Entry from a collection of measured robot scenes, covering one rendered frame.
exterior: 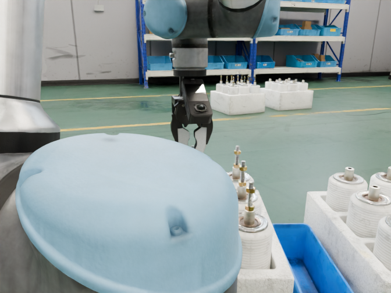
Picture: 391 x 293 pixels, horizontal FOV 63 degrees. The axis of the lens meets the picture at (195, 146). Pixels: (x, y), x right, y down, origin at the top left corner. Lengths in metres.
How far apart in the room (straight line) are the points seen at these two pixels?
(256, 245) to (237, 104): 2.40
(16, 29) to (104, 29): 5.49
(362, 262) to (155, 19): 0.62
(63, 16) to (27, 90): 5.51
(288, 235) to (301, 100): 2.53
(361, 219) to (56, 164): 0.74
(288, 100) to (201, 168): 3.13
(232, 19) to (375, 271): 0.54
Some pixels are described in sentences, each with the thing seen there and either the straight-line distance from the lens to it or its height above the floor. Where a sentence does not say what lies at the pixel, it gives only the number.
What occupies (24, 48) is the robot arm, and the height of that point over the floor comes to 0.59.
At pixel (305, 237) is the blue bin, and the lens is 0.97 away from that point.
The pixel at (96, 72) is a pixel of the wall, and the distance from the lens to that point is 5.73.
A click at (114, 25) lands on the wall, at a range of 5.74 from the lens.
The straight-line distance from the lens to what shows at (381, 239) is 0.76.
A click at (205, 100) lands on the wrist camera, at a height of 0.49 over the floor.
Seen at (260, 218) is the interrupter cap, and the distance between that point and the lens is 0.68.
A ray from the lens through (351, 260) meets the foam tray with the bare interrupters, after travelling 0.82.
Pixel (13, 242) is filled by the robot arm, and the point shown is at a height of 0.50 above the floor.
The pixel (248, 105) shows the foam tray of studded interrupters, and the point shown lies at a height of 0.08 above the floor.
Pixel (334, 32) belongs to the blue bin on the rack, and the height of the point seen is 0.85.
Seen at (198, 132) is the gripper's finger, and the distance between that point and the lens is 0.70.
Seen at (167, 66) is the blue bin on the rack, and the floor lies 0.32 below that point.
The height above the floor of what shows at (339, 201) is 0.20.
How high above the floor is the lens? 0.59
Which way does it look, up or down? 17 degrees down
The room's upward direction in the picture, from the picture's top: straight up
